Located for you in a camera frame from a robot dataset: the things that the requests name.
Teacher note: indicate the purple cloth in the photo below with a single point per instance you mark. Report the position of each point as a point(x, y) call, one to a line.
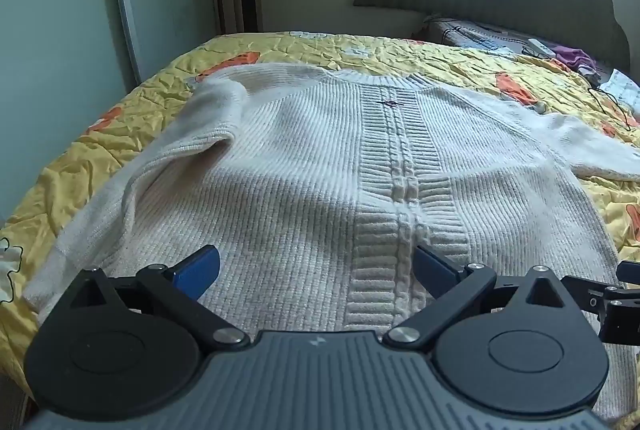
point(575, 57)

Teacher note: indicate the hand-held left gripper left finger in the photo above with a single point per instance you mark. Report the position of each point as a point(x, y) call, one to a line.
point(197, 274)

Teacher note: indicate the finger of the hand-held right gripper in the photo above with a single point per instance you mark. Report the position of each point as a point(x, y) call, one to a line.
point(630, 272)
point(585, 292)

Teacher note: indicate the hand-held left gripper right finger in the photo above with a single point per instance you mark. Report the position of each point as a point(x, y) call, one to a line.
point(431, 271)

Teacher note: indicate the green glass wardrobe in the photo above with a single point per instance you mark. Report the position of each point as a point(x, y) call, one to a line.
point(75, 34)

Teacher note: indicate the yellow carrot print quilt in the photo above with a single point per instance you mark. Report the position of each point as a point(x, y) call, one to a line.
point(145, 89)

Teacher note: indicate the white remote control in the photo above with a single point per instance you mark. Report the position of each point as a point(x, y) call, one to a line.
point(541, 47)

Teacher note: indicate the cream knitted sweater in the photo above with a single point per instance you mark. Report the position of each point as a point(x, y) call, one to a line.
point(300, 159)

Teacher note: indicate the plaid patterned pillow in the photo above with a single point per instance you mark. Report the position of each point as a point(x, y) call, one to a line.
point(475, 34)

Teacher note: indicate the white paper sheet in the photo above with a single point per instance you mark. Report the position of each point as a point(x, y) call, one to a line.
point(620, 84)

